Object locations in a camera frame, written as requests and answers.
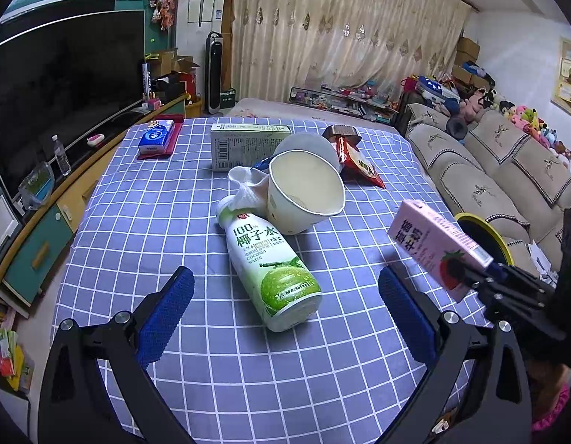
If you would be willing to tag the framed wall picture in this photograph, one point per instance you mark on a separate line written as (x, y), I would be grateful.
(570, 78)

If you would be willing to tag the blue tissue pack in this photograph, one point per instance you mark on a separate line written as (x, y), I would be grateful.
(157, 138)

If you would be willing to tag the artificial flower bunch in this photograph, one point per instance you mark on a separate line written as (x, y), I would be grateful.
(163, 4)

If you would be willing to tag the small pink white object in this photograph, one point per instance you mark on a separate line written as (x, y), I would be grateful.
(96, 140)

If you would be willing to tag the pale green cardboard box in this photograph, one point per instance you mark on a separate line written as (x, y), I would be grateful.
(241, 141)

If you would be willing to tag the white floral mat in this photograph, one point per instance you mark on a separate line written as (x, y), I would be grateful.
(285, 111)

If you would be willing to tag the blue white packet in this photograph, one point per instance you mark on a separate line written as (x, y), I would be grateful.
(262, 165)

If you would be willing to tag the person's right forearm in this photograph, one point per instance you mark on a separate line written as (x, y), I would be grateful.
(551, 402)

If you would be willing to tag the yellow rimmed dark bin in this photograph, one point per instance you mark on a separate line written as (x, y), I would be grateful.
(498, 236)

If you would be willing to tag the blue starry bag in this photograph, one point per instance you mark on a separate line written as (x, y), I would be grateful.
(429, 88)

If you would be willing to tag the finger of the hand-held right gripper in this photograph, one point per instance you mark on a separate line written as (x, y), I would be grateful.
(517, 310)
(521, 280)

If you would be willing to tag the blue checkered tablecloth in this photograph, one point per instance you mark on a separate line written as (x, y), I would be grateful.
(151, 222)

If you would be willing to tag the clear plastic water bottle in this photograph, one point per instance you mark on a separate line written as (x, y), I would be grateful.
(62, 157)

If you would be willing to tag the brown chocolate wrapper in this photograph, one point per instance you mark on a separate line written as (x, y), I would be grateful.
(343, 133)

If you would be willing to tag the pink strawberry milk carton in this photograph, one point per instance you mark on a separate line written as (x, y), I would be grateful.
(424, 236)

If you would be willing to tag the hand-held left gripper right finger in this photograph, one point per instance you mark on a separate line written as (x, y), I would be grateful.
(406, 314)

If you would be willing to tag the red snack packet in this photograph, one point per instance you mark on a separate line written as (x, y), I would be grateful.
(359, 164)

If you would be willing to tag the pile of colourful packets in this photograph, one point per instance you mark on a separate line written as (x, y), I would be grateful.
(7, 351)

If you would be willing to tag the dark green box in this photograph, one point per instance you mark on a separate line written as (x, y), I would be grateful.
(228, 101)

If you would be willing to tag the beige patterned curtain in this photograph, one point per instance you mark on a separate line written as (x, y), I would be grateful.
(336, 18)

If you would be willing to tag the beige fabric sofa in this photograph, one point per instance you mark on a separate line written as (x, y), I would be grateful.
(475, 185)

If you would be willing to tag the black tower fan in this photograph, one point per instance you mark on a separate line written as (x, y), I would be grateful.
(214, 74)

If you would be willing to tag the white paper towel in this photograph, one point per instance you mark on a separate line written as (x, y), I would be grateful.
(248, 189)

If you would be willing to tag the green white plastic bottle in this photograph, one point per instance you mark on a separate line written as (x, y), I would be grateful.
(262, 263)

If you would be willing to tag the dark red notebook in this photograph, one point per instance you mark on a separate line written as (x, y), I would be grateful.
(176, 136)

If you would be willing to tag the stack of cardboard boxes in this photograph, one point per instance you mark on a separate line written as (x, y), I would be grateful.
(468, 55)

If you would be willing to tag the green wooden television cabinet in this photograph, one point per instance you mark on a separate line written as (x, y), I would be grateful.
(31, 249)

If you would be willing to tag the white standing air conditioner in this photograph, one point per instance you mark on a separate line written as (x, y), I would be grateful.
(200, 0)

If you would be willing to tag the row of assorted clutter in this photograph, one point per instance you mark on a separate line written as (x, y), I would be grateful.
(341, 101)

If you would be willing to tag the open cardboard boxes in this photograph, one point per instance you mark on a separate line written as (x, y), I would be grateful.
(172, 62)

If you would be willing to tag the black round cushion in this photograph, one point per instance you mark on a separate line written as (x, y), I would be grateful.
(456, 127)

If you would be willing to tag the black flat television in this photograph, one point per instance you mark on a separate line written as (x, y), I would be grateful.
(58, 92)

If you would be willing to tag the red box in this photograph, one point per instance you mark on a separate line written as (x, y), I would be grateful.
(189, 84)

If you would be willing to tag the white paper bowl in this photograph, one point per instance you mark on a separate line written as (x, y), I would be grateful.
(304, 185)

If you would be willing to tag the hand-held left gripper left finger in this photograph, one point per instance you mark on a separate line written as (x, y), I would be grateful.
(167, 314)

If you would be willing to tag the pile of plush toys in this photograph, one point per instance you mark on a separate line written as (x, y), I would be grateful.
(521, 118)

